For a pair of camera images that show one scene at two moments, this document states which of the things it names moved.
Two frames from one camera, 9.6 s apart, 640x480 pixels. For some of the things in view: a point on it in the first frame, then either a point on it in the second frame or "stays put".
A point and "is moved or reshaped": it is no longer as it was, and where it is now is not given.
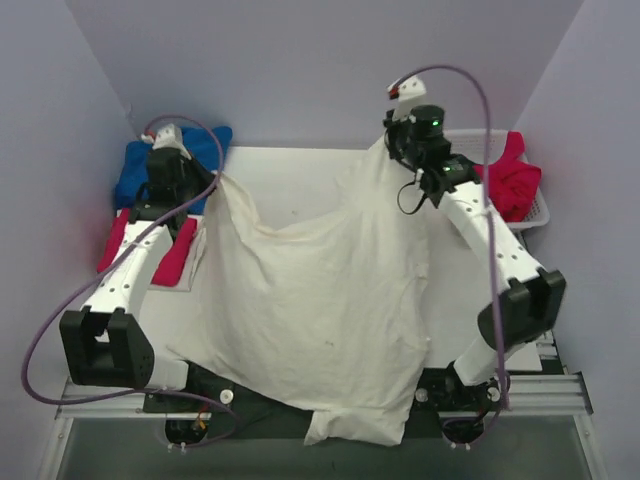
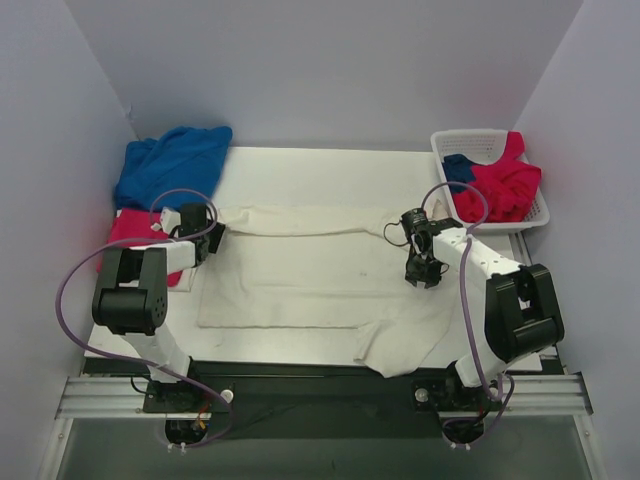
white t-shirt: (332, 323) is moved or reshaped
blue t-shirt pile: (202, 144) stays put
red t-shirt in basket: (512, 181) stays put
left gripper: (198, 167) → (215, 236)
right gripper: (395, 138) → (420, 267)
